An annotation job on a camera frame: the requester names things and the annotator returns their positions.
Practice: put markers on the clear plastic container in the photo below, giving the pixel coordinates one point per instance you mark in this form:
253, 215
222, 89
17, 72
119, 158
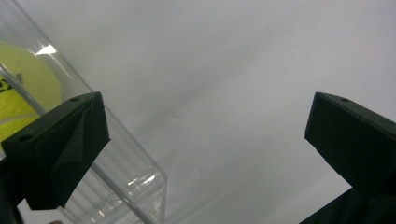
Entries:
137, 186

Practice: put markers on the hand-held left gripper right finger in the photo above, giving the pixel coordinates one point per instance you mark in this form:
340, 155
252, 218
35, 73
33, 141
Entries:
358, 140

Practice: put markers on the yellow tennis ball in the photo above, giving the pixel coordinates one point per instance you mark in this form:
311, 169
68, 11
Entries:
28, 77

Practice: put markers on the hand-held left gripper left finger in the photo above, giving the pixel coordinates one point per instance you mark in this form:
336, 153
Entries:
62, 140

